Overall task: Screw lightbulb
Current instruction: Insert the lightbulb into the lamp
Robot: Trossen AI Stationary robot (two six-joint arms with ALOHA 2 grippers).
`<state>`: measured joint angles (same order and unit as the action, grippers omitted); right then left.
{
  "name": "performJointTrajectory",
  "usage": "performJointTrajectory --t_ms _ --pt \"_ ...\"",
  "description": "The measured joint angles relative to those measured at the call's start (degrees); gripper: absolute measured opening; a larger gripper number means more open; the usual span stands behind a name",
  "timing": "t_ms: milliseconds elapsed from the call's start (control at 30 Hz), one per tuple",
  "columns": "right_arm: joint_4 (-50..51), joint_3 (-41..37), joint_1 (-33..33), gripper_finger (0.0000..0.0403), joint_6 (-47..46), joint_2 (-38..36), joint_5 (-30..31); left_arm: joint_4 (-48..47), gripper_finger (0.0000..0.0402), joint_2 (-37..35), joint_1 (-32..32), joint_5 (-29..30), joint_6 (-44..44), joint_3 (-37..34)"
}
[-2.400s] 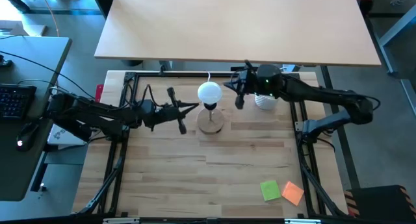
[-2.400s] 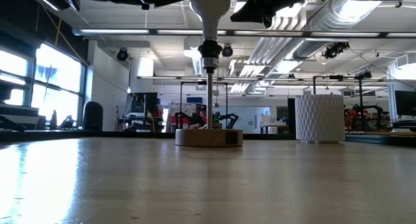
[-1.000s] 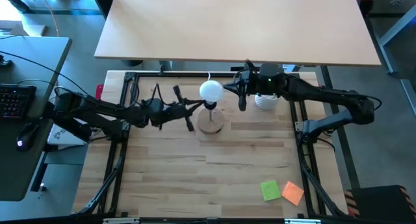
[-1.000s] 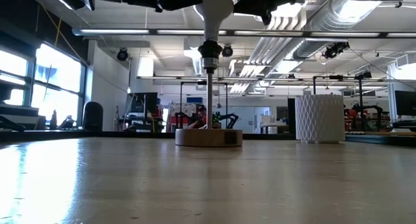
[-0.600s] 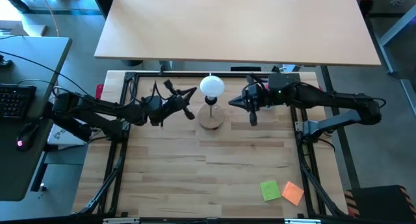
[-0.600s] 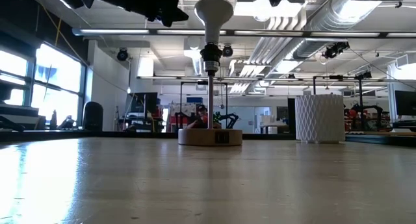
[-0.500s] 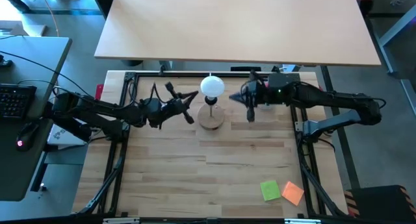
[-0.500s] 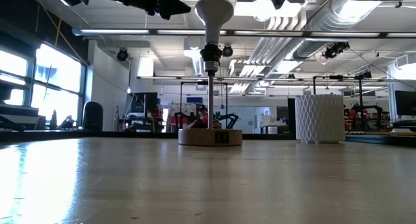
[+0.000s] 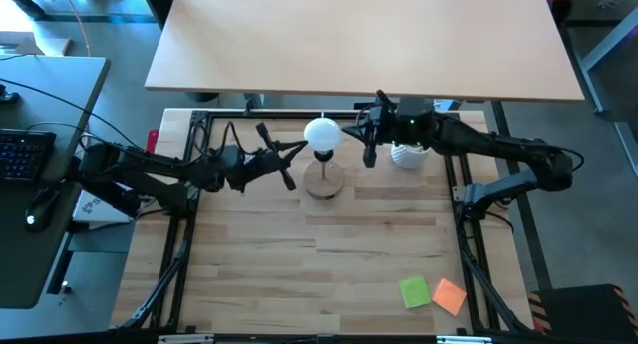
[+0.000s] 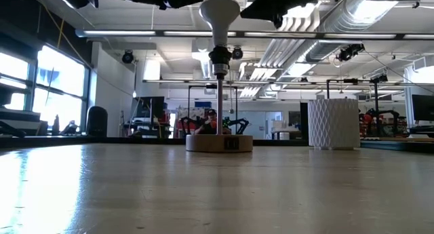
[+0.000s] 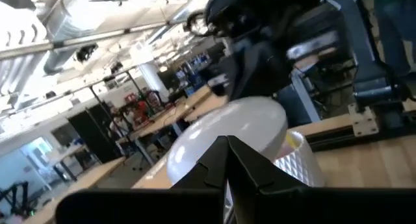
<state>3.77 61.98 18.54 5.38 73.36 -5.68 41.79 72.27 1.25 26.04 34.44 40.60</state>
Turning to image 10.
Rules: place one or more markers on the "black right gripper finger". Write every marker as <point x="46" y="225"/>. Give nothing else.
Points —
<point x="268" y="6"/>

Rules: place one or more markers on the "white reflector lightbulb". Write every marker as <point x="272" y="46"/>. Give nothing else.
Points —
<point x="219" y="10"/>

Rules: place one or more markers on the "white textured cup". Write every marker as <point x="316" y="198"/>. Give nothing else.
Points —
<point x="334" y="125"/>

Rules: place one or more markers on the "wooden base lamp stand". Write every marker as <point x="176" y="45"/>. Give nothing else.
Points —
<point x="217" y="144"/>

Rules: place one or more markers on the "small black robot arm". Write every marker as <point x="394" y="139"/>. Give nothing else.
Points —
<point x="241" y="120"/>
<point x="184" y="120"/>

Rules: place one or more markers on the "long ceiling light bar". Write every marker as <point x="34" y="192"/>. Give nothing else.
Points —
<point x="118" y="33"/>

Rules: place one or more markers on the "black ceiling spotlight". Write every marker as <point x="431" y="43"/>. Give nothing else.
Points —
<point x="127" y="57"/>
<point x="238" y="53"/>

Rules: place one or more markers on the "large bright window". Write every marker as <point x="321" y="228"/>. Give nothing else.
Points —
<point x="61" y="74"/>

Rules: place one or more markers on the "black computer monitor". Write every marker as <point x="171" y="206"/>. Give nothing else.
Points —
<point x="151" y="106"/>
<point x="424" y="106"/>

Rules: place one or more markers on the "person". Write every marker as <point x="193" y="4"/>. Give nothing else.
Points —
<point x="210" y="125"/>

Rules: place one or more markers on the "black rounded chair back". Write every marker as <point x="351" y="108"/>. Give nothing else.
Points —
<point x="96" y="122"/>

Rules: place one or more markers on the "silver ribbed ventilation duct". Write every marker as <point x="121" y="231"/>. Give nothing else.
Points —
<point x="356" y="17"/>

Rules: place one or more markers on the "black ceiling camera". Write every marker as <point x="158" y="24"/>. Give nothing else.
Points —
<point x="349" y="52"/>

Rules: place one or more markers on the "black gantry frame with camera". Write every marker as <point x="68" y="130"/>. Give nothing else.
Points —
<point x="349" y="80"/>

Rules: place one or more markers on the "black rectangular gantry frame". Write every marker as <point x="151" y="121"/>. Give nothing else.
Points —
<point x="236" y="105"/>

